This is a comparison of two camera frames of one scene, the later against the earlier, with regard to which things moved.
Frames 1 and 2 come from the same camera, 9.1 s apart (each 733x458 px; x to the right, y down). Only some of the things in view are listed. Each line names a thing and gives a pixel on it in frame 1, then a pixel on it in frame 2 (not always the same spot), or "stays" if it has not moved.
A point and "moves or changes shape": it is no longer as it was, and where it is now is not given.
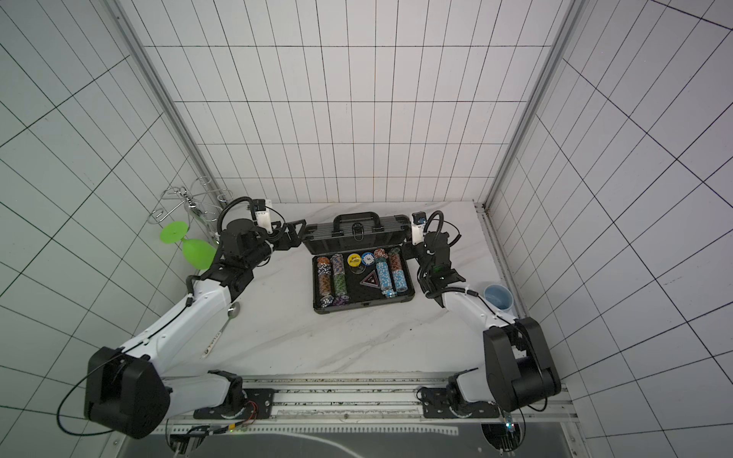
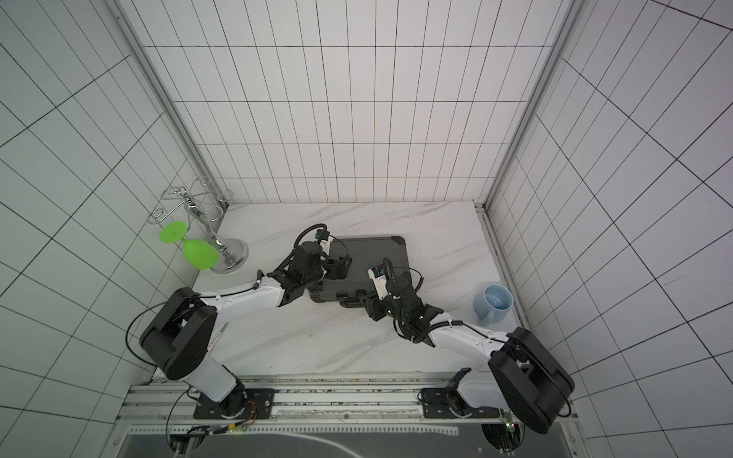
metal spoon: [233, 311] stays
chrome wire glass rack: [202, 205] stays
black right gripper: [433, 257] -> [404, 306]
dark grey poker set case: [358, 260] moves or changes shape
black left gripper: [295, 239] -> [343, 268]
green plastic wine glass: [197, 253] stays
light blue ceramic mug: [498, 296] stays
